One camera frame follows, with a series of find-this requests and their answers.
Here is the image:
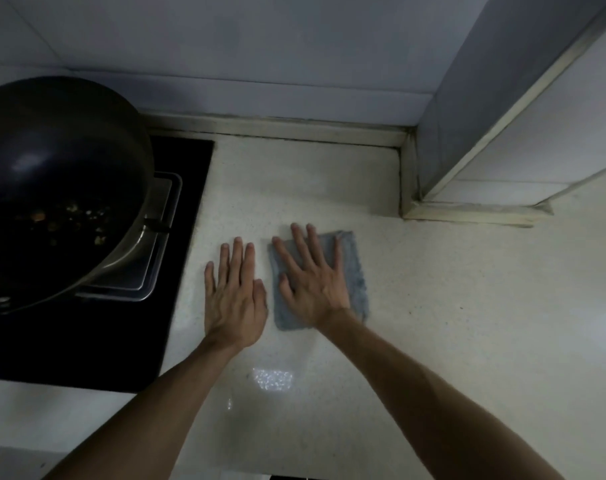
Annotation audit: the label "person's right hand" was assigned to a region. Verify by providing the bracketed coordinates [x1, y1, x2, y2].
[271, 223, 357, 331]

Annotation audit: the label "person's left hand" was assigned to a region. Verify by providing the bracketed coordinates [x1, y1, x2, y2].
[204, 237, 269, 352]

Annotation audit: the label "grey cleaning cloth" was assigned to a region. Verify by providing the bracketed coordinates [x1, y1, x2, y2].
[268, 230, 370, 332]

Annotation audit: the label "person's right forearm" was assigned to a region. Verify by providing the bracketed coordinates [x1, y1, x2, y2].
[317, 309, 568, 480]

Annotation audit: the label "person's left forearm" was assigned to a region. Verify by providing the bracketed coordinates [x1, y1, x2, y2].
[42, 340, 246, 480]

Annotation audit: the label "silver burner drip tray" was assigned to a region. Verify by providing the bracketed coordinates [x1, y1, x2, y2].
[74, 172, 184, 302]

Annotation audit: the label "black glass gas stove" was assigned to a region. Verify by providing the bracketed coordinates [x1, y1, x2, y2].
[0, 134, 216, 394]

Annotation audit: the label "cooked food bits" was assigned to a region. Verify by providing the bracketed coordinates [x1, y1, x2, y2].
[13, 199, 114, 247]

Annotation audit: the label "black wok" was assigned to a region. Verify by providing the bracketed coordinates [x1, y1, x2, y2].
[0, 76, 156, 316]

